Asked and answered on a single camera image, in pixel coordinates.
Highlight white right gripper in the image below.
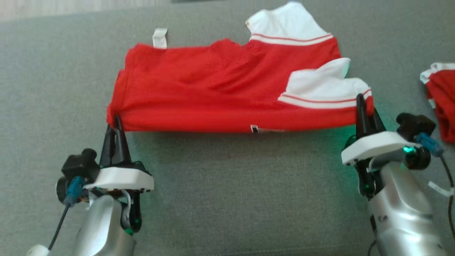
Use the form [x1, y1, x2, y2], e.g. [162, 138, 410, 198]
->
[341, 93, 416, 198]

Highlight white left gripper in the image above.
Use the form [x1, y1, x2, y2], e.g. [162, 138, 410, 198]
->
[84, 114, 154, 235]

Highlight red shorts with white stripe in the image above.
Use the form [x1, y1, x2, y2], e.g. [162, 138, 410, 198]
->
[419, 62, 455, 143]

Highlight red and white shirt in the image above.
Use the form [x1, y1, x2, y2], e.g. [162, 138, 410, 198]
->
[107, 1, 374, 134]

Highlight grey sofa seat cushion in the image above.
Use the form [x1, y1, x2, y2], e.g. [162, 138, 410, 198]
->
[0, 0, 455, 256]

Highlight blue cable connector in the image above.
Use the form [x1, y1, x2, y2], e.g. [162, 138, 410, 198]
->
[416, 133, 444, 157]
[64, 176, 86, 207]

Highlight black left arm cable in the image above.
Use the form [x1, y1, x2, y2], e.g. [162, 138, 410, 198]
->
[47, 203, 71, 250]

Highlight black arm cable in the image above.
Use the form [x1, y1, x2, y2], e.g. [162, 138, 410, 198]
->
[47, 203, 71, 250]
[440, 155, 455, 242]

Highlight white cable tie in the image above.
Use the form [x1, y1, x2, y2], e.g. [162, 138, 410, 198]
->
[428, 181, 454, 197]

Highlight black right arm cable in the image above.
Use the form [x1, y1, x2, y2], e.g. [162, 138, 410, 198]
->
[440, 155, 455, 242]

